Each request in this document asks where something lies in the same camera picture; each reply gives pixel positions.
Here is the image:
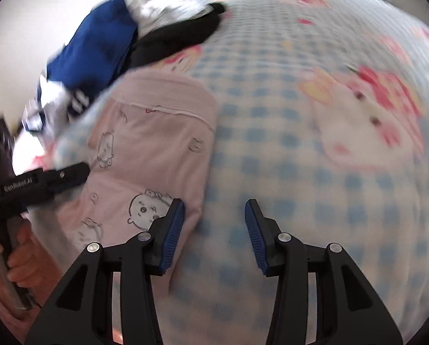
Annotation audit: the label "white grey garment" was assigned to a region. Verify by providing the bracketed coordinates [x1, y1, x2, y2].
[137, 0, 217, 27]

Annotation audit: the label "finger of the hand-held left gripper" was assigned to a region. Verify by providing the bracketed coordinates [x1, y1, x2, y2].
[43, 162, 91, 195]

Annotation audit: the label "person's left hand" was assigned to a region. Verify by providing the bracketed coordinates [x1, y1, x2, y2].
[0, 223, 55, 319]

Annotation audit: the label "dark blue garment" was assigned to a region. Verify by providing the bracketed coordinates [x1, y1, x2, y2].
[45, 0, 140, 95]

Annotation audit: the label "blue checked printed blanket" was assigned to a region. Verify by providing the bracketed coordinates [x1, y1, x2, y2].
[31, 0, 429, 335]

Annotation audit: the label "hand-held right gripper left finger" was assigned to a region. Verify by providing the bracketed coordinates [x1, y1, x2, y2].
[24, 198, 186, 345]

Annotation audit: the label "blue white striped garment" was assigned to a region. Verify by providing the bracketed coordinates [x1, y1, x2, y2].
[22, 78, 94, 135]

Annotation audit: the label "pink cartoon print pajama pants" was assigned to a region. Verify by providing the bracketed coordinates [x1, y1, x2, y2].
[61, 68, 219, 271]

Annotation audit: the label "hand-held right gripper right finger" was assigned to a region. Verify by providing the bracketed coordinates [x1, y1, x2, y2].
[245, 199, 404, 345]

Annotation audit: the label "black garment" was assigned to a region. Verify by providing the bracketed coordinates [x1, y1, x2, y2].
[131, 2, 226, 70]

